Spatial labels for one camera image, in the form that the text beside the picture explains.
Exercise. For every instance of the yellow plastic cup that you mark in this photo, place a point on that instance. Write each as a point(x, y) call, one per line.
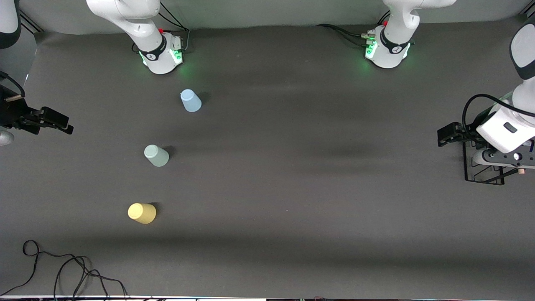
point(142, 213)

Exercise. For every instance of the pale green plastic cup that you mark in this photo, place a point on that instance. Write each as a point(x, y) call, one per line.
point(156, 156)

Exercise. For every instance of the dark grey table mat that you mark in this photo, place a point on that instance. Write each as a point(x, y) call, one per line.
point(292, 188)

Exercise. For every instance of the light blue plastic cup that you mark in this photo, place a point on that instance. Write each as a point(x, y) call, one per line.
point(191, 101)

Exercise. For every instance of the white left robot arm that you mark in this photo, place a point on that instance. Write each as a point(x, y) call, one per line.
point(393, 46)

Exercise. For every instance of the black frame rail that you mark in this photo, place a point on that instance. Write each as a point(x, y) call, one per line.
point(31, 24)

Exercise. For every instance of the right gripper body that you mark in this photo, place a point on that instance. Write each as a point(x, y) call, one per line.
point(12, 112)

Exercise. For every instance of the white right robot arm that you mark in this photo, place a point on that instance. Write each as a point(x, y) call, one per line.
point(142, 21)

